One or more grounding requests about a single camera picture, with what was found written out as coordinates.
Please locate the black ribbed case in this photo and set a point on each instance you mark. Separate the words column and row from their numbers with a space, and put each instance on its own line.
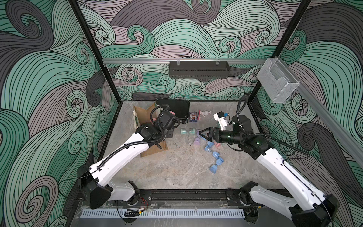
column 179, row 107

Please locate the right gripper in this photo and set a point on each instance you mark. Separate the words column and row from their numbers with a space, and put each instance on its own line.
column 212, row 131

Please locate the white rabbit figurine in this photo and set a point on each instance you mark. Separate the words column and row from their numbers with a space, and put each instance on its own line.
column 203, row 113

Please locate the blue hourglass front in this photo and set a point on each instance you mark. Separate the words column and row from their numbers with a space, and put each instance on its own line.
column 213, row 168

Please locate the green hourglass lying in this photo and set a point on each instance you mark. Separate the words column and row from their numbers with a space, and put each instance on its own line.
column 188, row 131

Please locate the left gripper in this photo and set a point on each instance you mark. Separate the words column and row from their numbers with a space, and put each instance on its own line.
column 169, row 134

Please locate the clear plastic wall box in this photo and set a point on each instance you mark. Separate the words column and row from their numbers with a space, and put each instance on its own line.
column 278, row 80

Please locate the blue card box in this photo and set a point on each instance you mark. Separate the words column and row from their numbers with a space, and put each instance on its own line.
column 193, row 117

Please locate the white slotted cable duct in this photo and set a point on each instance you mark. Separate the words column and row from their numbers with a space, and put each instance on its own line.
column 166, row 213

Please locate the black wall tray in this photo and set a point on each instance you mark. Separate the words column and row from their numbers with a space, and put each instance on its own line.
column 198, row 69

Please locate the purple hourglass lying middle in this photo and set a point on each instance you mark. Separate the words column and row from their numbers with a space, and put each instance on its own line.
column 197, row 138

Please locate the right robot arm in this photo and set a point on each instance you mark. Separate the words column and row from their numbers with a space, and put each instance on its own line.
column 306, row 206

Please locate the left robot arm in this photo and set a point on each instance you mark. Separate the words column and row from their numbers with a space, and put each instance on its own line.
column 95, row 180

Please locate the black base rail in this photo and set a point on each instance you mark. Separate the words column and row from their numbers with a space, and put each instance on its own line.
column 189, row 195

